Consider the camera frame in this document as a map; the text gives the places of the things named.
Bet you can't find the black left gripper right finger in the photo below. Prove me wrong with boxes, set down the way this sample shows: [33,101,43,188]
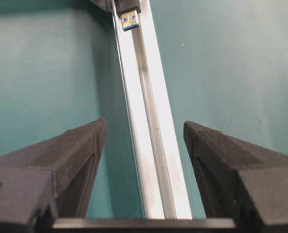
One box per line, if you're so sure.
[183,121,288,225]

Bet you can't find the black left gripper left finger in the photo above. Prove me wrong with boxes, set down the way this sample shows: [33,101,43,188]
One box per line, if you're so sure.
[0,118,108,223]

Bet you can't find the black USB plug blue insert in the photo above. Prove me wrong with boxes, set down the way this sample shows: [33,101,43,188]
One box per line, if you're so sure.
[114,0,141,32]

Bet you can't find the aluminium extrusion frame rail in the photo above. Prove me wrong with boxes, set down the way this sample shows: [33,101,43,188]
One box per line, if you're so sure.
[112,0,192,219]

